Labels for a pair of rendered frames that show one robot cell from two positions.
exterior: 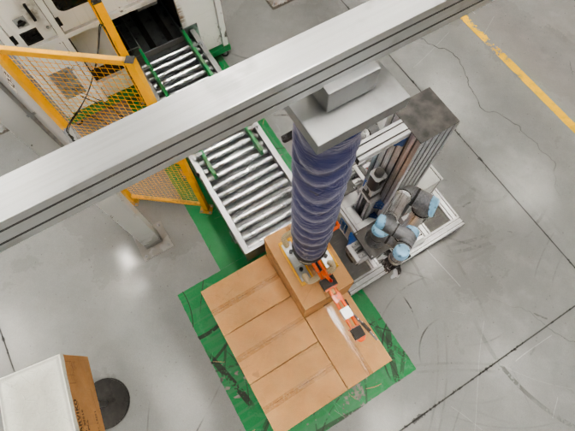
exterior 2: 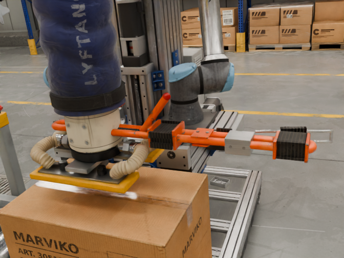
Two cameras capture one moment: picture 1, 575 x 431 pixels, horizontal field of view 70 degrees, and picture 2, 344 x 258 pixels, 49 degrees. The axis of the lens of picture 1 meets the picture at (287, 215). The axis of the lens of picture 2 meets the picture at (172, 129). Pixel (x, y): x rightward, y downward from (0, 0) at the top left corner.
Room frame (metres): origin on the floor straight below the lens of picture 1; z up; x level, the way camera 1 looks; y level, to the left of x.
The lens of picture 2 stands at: (-0.28, 0.36, 1.61)
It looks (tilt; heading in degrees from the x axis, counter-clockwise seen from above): 22 degrees down; 322
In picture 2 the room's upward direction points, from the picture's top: 5 degrees counter-clockwise
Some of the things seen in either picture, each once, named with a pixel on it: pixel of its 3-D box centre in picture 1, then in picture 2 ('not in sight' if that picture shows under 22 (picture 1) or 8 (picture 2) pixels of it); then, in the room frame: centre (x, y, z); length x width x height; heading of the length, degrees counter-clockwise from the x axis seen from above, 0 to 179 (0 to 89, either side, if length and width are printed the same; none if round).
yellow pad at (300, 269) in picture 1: (295, 261); (82, 171); (0.71, -0.05, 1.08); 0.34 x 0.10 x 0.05; 28
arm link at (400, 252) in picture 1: (400, 253); not in sight; (0.54, -0.56, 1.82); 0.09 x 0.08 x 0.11; 146
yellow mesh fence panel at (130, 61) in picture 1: (132, 152); not in sight; (1.59, 1.17, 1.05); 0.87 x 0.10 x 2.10; 82
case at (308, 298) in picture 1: (306, 266); (114, 239); (0.75, -0.14, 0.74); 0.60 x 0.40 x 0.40; 29
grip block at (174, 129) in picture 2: (328, 282); (166, 134); (0.53, -0.25, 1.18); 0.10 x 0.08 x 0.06; 118
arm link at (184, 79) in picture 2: (381, 231); (185, 81); (0.86, -0.62, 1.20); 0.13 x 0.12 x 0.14; 56
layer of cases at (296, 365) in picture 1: (293, 327); not in sight; (0.34, -0.03, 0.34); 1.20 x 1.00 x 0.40; 30
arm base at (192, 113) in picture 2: (376, 236); (185, 108); (0.87, -0.61, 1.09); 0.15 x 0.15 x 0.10
